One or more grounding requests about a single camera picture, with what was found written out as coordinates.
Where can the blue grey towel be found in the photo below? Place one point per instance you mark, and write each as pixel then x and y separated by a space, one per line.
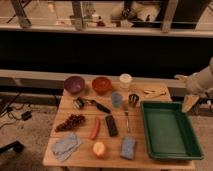
pixel 63 148

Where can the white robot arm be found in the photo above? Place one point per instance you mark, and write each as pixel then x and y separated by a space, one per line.
pixel 199 85

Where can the red bowl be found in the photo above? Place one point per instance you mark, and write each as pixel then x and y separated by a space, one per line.
pixel 101 85

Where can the purple bowl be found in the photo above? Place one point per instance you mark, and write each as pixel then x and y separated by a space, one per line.
pixel 74 84

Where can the blue plastic cup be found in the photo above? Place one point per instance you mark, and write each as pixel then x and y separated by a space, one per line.
pixel 116 99

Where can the white plastic cup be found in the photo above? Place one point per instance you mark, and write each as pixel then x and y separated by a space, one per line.
pixel 125 80

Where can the wooden table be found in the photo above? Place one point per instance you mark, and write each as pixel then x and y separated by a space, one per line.
pixel 102 135

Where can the black rectangular bar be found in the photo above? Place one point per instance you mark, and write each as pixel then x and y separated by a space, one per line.
pixel 112 128

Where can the bunch of dark grapes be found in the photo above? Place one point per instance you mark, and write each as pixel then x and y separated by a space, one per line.
pixel 71 123

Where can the red chili pepper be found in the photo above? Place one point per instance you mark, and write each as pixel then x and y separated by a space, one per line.
pixel 96 129

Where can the wooden spatula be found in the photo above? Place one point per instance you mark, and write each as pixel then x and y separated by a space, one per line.
pixel 149 94

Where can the peach fruit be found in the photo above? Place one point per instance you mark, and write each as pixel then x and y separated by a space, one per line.
pixel 99 149

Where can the blue sponge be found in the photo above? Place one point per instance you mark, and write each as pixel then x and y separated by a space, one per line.
pixel 127 148

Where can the green plastic tray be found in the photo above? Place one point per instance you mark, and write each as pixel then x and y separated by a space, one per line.
pixel 168 131

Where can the black handled peeler tool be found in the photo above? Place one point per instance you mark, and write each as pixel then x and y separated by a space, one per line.
pixel 80 103

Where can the black power adapter with cables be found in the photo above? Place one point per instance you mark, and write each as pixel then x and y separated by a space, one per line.
pixel 7 111

